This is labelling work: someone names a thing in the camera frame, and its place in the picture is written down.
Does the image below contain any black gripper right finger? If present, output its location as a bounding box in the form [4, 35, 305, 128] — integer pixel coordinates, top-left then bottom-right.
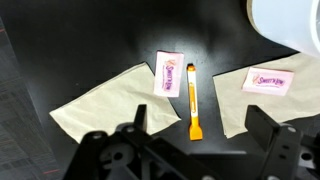
[244, 104, 303, 180]

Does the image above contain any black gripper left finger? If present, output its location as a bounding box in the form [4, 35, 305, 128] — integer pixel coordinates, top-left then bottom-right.
[132, 103, 148, 132]

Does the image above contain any orange stir stick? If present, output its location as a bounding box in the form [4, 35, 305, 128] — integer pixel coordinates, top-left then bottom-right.
[186, 63, 204, 142]

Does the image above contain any white ceramic mug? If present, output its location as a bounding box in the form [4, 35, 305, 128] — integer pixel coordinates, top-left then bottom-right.
[246, 0, 320, 58]

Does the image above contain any brown paper napkin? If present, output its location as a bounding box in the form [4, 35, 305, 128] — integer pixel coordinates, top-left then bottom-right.
[212, 52, 320, 139]
[49, 61, 182, 144]

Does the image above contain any pink sweetener packet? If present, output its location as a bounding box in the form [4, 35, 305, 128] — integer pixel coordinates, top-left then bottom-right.
[153, 50, 185, 98]
[241, 66, 295, 97]

